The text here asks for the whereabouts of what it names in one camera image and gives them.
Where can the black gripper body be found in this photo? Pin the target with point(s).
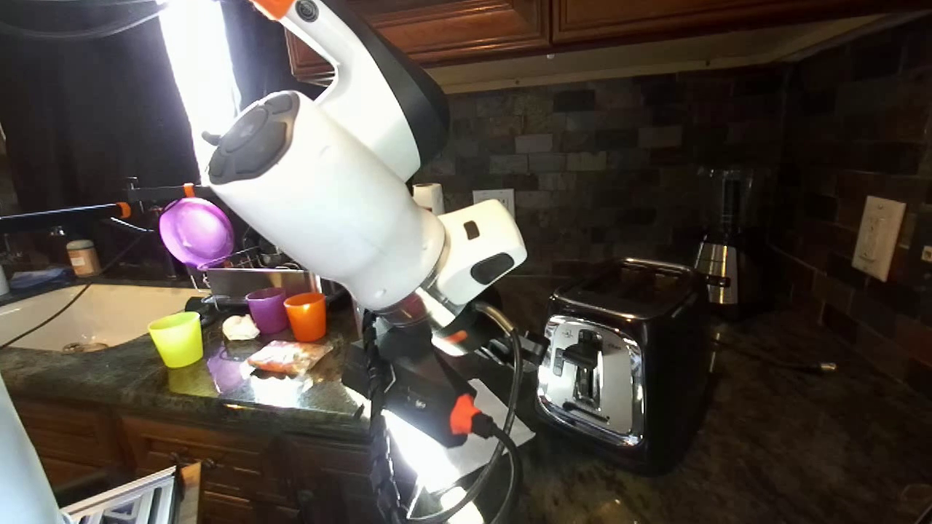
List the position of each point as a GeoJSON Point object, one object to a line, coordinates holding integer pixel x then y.
{"type": "Point", "coordinates": [422, 374]}

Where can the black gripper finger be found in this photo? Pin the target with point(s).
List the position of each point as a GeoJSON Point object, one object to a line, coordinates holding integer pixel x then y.
{"type": "Point", "coordinates": [498, 340]}
{"type": "Point", "coordinates": [504, 370]}

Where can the black chrome toaster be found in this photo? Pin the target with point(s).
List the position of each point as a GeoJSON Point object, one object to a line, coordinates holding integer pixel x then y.
{"type": "Point", "coordinates": [671, 389]}

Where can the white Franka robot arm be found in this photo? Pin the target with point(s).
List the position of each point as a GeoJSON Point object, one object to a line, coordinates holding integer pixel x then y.
{"type": "Point", "coordinates": [322, 194]}

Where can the white paper sheet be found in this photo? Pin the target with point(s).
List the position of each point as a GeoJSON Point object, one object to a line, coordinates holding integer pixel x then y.
{"type": "Point", "coordinates": [416, 456]}

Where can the orange plastic cup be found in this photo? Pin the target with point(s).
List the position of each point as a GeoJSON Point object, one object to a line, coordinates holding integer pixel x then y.
{"type": "Point", "coordinates": [306, 319]}

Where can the purple plastic cup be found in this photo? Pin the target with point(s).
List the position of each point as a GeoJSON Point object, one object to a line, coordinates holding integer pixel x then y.
{"type": "Point", "coordinates": [266, 313]}

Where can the small white bowl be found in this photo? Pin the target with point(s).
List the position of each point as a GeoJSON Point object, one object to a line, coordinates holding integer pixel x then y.
{"type": "Point", "coordinates": [240, 328]}

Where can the wooden lower cabinet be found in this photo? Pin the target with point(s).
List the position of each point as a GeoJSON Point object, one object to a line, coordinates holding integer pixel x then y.
{"type": "Point", "coordinates": [242, 468]}

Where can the wooden cabinet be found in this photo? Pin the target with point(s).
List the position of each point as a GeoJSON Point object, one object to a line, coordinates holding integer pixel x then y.
{"type": "Point", "coordinates": [242, 468]}
{"type": "Point", "coordinates": [629, 18]}

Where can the metal dish rack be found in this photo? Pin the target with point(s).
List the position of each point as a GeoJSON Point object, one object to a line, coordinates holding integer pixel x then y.
{"type": "Point", "coordinates": [242, 281]}

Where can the green plastic cup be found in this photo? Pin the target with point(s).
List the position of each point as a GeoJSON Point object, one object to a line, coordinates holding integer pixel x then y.
{"type": "Point", "coordinates": [178, 342]}

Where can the white sink basin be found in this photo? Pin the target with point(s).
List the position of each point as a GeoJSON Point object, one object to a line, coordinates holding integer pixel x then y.
{"type": "Point", "coordinates": [105, 316]}

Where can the wooden upper cabinet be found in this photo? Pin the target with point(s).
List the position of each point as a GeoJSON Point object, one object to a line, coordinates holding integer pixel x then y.
{"type": "Point", "coordinates": [629, 18]}

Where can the small beige jar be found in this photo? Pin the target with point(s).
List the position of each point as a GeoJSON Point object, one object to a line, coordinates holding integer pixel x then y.
{"type": "Point", "coordinates": [81, 261]}

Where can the black clamp bar orange tip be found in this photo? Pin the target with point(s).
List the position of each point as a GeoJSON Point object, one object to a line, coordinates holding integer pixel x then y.
{"type": "Point", "coordinates": [60, 210]}

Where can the dark window curtain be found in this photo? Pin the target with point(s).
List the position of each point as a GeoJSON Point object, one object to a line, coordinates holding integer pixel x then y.
{"type": "Point", "coordinates": [89, 105]}

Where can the black wrist camera orange mount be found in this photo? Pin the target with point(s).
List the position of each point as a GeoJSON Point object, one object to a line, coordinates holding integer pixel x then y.
{"type": "Point", "coordinates": [463, 414]}

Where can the white wall outlet plate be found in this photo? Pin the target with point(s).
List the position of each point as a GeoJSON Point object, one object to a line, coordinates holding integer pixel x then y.
{"type": "Point", "coordinates": [496, 200]}

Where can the white robot stand frame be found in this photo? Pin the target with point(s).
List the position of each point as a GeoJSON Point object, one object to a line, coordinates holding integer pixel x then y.
{"type": "Point", "coordinates": [125, 500]}

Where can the white wall sheet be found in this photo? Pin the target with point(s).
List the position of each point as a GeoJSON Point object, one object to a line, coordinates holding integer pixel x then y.
{"type": "Point", "coordinates": [877, 238]}

